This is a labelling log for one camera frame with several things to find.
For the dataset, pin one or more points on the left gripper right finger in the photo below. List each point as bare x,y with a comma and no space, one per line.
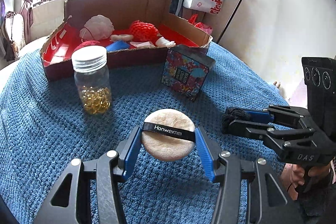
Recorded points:
267,200

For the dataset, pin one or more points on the glass jar golden capsules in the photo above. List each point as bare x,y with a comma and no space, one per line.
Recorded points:
91,76

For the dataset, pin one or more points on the black fluffy ball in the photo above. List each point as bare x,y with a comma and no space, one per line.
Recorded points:
234,113

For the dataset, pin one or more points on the white mesh bath pouf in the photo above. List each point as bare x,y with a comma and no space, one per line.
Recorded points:
97,28

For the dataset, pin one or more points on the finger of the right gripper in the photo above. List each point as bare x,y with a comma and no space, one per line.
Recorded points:
288,116
277,131

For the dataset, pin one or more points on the chair with white cover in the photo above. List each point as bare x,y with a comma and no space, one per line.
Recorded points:
12,36

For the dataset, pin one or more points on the blue knitted blanket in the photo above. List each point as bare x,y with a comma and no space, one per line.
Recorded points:
44,127

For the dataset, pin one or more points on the beige powder puff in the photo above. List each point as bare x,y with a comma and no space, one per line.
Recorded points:
168,135

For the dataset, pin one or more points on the cardboard box red inside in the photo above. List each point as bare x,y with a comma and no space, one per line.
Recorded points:
57,51

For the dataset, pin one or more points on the pink plastic bag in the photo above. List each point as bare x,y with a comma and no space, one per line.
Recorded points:
205,28

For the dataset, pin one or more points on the red yarn ball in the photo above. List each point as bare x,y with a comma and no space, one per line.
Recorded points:
87,44

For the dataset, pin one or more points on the red net doll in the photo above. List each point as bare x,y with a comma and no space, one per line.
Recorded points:
142,32

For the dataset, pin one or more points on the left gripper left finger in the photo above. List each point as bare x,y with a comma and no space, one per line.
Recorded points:
69,199

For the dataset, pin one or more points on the dark patterned square box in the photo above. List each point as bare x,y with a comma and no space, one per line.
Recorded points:
186,69

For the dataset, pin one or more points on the person right hand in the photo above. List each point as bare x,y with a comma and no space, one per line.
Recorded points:
292,176

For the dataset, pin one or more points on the black camera box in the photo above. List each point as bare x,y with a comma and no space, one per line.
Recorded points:
320,80

